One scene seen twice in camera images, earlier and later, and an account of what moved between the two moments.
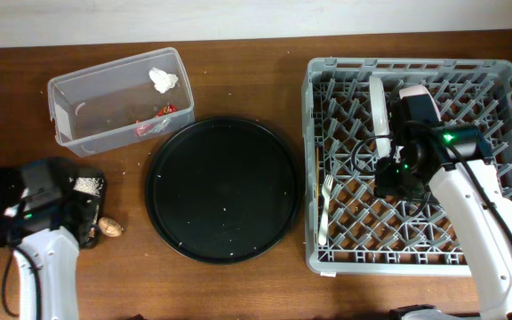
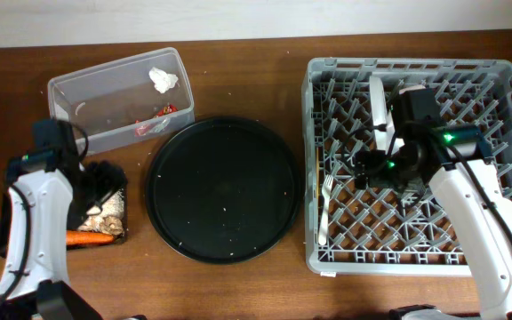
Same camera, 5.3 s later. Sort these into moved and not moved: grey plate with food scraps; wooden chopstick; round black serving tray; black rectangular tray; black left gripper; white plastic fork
Moved: black left gripper; black rectangular tray
Not moved: white plastic fork; grey plate with food scraps; wooden chopstick; round black serving tray
